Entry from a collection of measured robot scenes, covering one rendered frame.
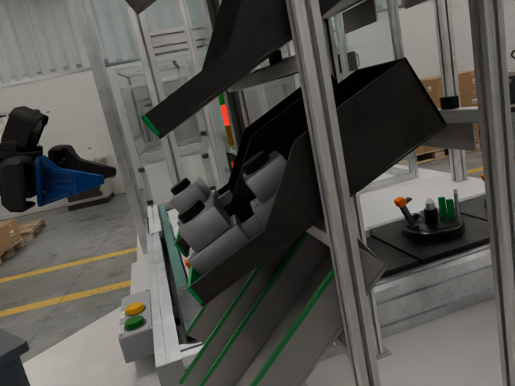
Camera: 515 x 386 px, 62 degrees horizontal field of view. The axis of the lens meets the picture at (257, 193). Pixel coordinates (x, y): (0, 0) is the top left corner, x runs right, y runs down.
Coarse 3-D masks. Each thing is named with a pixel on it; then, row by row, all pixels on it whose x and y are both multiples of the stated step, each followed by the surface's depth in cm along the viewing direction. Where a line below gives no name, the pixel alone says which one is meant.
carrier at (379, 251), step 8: (368, 232) 107; (368, 240) 105; (376, 240) 104; (376, 248) 100; (384, 248) 99; (392, 248) 98; (384, 256) 95; (392, 256) 94; (400, 256) 93; (408, 256) 92; (392, 264) 90; (400, 264) 89; (408, 264) 89; (416, 264) 89; (384, 272) 88; (392, 272) 88
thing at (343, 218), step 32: (288, 0) 33; (480, 0) 37; (320, 32) 33; (480, 32) 38; (320, 64) 34; (480, 64) 39; (224, 96) 66; (320, 96) 35; (480, 96) 40; (320, 128) 34; (480, 128) 41; (320, 160) 35; (512, 160) 40; (320, 192) 37; (512, 192) 41; (352, 224) 37; (512, 224) 42; (352, 256) 37; (512, 256) 43; (352, 288) 38; (512, 288) 43; (352, 320) 38; (512, 320) 43; (352, 352) 40; (384, 352) 80; (512, 352) 44; (512, 384) 45
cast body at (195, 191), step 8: (176, 184) 61; (184, 184) 59; (192, 184) 58; (200, 184) 60; (176, 192) 59; (184, 192) 58; (192, 192) 58; (200, 192) 58; (208, 192) 61; (216, 192) 62; (176, 200) 59; (184, 200) 59; (192, 200) 59; (224, 200) 60; (176, 208) 59
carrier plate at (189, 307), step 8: (176, 288) 101; (184, 288) 100; (184, 296) 96; (192, 296) 95; (184, 304) 92; (192, 304) 91; (200, 304) 90; (184, 312) 88; (192, 312) 87; (184, 320) 85; (192, 320) 84; (184, 328) 82
